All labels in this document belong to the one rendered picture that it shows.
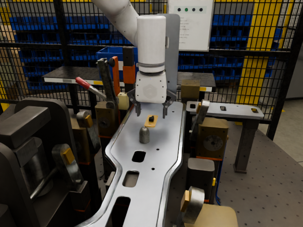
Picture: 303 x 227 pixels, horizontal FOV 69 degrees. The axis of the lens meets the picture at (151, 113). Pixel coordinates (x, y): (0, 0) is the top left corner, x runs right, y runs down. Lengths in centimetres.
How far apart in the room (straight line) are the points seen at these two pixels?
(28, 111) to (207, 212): 39
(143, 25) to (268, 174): 83
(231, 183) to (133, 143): 51
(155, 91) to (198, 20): 61
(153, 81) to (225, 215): 43
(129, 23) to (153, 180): 47
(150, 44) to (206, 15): 61
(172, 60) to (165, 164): 52
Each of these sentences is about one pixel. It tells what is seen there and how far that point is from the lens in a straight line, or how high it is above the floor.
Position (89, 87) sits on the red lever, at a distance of 80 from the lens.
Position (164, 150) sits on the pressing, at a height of 100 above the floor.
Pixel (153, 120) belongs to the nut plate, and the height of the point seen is 100.
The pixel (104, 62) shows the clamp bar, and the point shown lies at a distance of 75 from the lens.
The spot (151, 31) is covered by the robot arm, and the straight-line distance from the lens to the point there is 65.
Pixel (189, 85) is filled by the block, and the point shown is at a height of 106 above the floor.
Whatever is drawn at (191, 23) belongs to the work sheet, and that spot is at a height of 128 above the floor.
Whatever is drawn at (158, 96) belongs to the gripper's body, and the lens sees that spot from 71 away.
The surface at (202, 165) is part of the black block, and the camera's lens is 62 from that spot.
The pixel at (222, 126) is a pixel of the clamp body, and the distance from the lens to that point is 70.
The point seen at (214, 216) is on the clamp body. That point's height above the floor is 105.
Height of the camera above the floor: 138
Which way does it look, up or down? 27 degrees down
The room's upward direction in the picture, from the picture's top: straight up
